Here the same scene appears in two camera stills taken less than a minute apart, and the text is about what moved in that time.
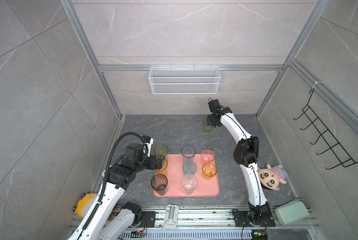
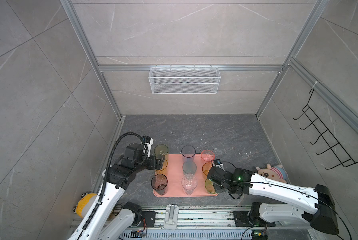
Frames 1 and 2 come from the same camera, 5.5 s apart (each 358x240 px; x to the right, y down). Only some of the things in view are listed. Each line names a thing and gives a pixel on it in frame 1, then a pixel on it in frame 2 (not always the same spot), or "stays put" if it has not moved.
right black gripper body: x=210 y=121 to x=221 y=189
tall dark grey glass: x=159 y=182 stays put
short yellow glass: x=209 y=170 stays put
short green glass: x=207 y=129 to x=209 y=187
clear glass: x=189 y=183 stays put
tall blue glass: x=188 y=152 stays put
